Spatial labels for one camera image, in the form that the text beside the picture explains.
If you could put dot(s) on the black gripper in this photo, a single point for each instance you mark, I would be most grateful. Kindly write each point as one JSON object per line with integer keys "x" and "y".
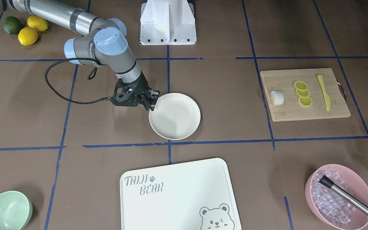
{"x": 142, "y": 85}

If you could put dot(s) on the cream round plate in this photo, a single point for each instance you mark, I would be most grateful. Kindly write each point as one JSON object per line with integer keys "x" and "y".
{"x": 175, "y": 116}

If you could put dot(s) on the white steamed bun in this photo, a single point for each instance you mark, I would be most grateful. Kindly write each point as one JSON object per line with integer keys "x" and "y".
{"x": 278, "y": 97}

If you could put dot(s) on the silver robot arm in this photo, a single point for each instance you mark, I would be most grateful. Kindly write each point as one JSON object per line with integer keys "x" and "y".
{"x": 103, "y": 43}

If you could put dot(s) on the white bear-print tray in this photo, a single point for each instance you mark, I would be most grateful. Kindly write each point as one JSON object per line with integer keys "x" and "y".
{"x": 196, "y": 195}

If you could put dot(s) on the bamboo cutting board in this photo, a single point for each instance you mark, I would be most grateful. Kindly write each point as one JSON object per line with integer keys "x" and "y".
{"x": 291, "y": 110}

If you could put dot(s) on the yellow lemon, front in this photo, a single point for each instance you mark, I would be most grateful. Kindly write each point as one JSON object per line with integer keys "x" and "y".
{"x": 28, "y": 36}

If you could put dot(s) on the yellow lemon, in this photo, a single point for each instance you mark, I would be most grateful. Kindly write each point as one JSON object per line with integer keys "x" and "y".
{"x": 28, "y": 36}
{"x": 38, "y": 23}

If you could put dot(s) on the yellow lemon, rear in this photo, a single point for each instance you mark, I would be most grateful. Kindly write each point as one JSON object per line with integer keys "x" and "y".
{"x": 38, "y": 23}

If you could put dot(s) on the lemon slice, top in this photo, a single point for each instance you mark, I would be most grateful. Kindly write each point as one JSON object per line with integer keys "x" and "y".
{"x": 300, "y": 85}

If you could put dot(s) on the lemon slice, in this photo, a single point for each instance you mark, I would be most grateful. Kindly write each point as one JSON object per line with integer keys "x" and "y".
{"x": 303, "y": 94}
{"x": 300, "y": 85}
{"x": 305, "y": 101}

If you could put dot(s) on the lemon slice, middle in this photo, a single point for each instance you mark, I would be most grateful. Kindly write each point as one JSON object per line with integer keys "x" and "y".
{"x": 303, "y": 94}

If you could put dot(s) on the lemon slice, bottom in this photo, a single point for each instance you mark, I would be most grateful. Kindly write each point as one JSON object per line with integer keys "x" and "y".
{"x": 305, "y": 101}

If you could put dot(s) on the green lime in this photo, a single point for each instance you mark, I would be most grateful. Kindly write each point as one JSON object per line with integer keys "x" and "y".
{"x": 12, "y": 25}

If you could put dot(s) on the yellow plastic knife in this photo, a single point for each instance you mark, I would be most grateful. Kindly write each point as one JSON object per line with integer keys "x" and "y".
{"x": 325, "y": 94}

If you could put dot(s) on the light green bowl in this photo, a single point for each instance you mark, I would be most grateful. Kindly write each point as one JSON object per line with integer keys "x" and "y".
{"x": 16, "y": 210}

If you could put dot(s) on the clear ice cubes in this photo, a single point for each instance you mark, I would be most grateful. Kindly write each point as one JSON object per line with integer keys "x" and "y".
{"x": 335, "y": 209}

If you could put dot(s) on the pink bowl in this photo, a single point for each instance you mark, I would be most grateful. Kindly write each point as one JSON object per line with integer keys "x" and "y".
{"x": 359, "y": 189}

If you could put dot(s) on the steel tool with black tip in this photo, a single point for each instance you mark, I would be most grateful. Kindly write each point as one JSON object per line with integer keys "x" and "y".
{"x": 350, "y": 198}

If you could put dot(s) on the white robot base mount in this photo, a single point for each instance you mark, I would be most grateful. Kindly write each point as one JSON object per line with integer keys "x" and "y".
{"x": 168, "y": 22}

